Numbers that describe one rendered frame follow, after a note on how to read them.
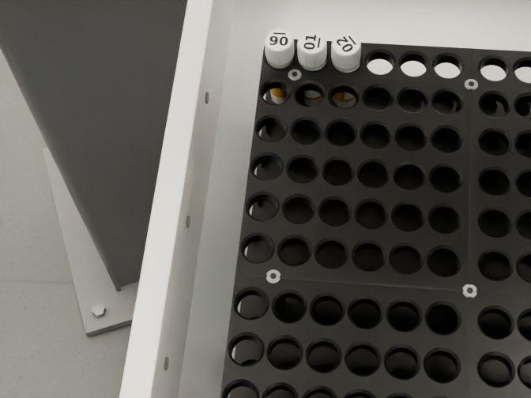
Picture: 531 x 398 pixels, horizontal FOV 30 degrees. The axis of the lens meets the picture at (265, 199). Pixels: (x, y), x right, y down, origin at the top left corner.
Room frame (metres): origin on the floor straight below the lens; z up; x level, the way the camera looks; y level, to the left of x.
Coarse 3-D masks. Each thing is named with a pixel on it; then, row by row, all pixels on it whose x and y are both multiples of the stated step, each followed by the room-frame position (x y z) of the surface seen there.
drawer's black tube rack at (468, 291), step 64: (256, 128) 0.22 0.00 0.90; (320, 128) 0.21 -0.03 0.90; (384, 128) 0.21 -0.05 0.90; (448, 128) 0.21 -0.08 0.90; (512, 128) 0.20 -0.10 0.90; (256, 192) 0.19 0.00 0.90; (320, 192) 0.18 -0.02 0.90; (384, 192) 0.18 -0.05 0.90; (448, 192) 0.18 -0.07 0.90; (512, 192) 0.17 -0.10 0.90; (256, 256) 0.17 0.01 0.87; (320, 256) 0.17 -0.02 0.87; (384, 256) 0.15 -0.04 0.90; (448, 256) 0.16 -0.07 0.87; (512, 256) 0.15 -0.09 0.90; (256, 320) 0.13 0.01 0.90; (320, 320) 0.14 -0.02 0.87; (384, 320) 0.13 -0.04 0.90; (448, 320) 0.13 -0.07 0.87; (512, 320) 0.12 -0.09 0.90; (256, 384) 0.11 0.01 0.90; (320, 384) 0.11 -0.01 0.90; (384, 384) 0.10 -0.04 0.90; (448, 384) 0.10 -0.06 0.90; (512, 384) 0.10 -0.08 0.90
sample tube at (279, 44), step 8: (272, 32) 0.25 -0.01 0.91; (280, 32) 0.25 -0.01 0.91; (288, 32) 0.25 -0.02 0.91; (264, 40) 0.25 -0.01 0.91; (272, 40) 0.25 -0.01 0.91; (280, 40) 0.25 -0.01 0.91; (288, 40) 0.25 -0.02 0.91; (272, 48) 0.25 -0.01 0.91; (280, 48) 0.24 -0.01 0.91; (288, 48) 0.24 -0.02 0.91; (272, 56) 0.24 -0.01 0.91; (280, 56) 0.24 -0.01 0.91; (288, 56) 0.24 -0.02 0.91; (272, 64) 0.24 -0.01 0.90; (280, 64) 0.24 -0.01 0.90; (288, 64) 0.25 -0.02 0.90; (280, 88) 0.24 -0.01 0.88; (272, 96) 0.25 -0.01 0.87; (280, 96) 0.24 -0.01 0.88
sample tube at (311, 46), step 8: (312, 32) 0.25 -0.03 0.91; (304, 40) 0.25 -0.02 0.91; (312, 40) 0.25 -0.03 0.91; (320, 40) 0.25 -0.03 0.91; (304, 48) 0.24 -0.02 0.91; (312, 48) 0.24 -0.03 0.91; (320, 48) 0.24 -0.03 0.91; (304, 56) 0.24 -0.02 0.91; (312, 56) 0.24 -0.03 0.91; (320, 56) 0.24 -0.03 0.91; (304, 64) 0.24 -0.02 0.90; (312, 64) 0.24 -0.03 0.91; (320, 64) 0.24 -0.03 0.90; (312, 96) 0.24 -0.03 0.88; (320, 96) 0.24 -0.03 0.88; (312, 104) 0.24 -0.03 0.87
